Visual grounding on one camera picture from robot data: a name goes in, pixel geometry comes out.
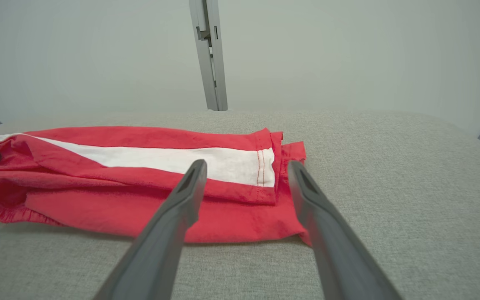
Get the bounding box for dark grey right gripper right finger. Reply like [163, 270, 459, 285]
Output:
[288, 160, 403, 300]

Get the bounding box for red shorts with white stripe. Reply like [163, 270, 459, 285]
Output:
[0, 126, 312, 246]

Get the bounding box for grey partition post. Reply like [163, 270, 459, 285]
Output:
[189, 0, 228, 112]

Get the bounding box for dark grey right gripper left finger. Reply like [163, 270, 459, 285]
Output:
[93, 160, 208, 300]

